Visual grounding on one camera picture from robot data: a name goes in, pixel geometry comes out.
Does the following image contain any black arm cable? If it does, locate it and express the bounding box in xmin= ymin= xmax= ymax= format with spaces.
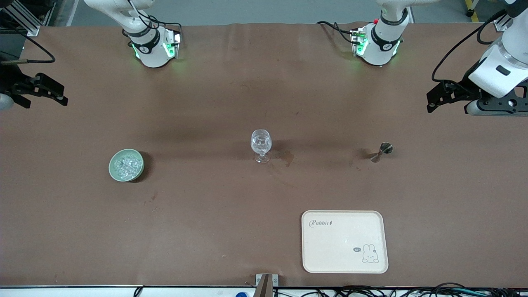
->
xmin=431 ymin=9 xmax=509 ymax=83
xmin=0 ymin=25 xmax=57 ymax=65

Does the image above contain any brown table mat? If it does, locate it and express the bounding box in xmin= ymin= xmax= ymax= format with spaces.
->
xmin=0 ymin=23 xmax=528 ymax=288

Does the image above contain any grey metal camera bracket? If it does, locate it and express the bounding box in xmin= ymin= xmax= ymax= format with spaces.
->
xmin=255 ymin=273 xmax=279 ymax=297

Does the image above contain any pale green ceramic bowl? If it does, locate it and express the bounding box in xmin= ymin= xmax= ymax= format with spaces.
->
xmin=108 ymin=148 xmax=145 ymax=182

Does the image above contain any cream rabbit print tray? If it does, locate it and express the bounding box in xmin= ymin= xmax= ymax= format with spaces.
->
xmin=301 ymin=210 xmax=389 ymax=274

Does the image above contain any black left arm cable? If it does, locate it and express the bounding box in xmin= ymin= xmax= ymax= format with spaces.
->
xmin=431 ymin=9 xmax=509 ymax=83

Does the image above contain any steel double jigger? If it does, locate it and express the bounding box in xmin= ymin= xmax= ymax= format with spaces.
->
xmin=370 ymin=142 xmax=394 ymax=163

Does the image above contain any black left base cable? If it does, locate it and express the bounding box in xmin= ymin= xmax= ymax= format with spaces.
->
xmin=316 ymin=21 xmax=356 ymax=44

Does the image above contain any tangled black cable bundle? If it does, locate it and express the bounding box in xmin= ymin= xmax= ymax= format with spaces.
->
xmin=272 ymin=283 xmax=528 ymax=297

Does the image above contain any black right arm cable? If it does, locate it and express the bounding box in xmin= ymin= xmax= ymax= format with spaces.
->
xmin=0 ymin=25 xmax=57 ymax=65

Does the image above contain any clear ice cubes heap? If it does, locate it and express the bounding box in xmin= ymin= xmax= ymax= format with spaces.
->
xmin=113 ymin=152 xmax=141 ymax=179

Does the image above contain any black right base cable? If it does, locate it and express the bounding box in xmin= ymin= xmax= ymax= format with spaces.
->
xmin=123 ymin=0 xmax=183 ymax=35

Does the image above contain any clear stemmed wine glass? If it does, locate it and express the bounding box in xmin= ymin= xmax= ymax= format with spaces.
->
xmin=250 ymin=129 xmax=273 ymax=164

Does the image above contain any black base cable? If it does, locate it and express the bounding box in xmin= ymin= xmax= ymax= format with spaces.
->
xmin=316 ymin=21 xmax=356 ymax=44
xmin=123 ymin=0 xmax=183 ymax=35

